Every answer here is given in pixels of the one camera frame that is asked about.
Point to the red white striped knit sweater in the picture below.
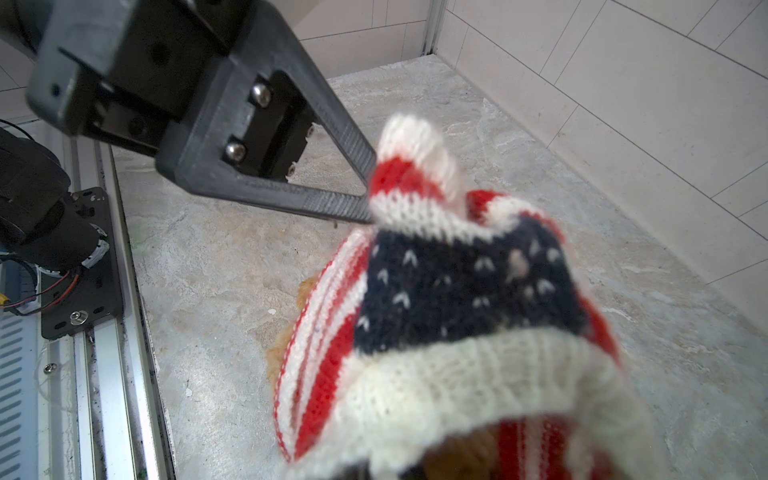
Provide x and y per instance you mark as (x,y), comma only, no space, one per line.
(544,368)

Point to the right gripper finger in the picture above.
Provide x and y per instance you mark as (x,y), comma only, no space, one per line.
(249,120)

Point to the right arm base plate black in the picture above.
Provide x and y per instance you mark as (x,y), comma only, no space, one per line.
(82,285)

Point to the aluminium mounting rail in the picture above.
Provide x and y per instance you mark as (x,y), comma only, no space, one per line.
(99,415)

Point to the white ventilation grille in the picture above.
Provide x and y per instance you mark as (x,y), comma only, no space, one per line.
(19,415)

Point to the brown plush teddy bear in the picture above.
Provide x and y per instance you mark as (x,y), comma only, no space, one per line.
(364,375)

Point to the right aluminium corner post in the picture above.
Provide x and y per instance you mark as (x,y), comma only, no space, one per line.
(433,26)

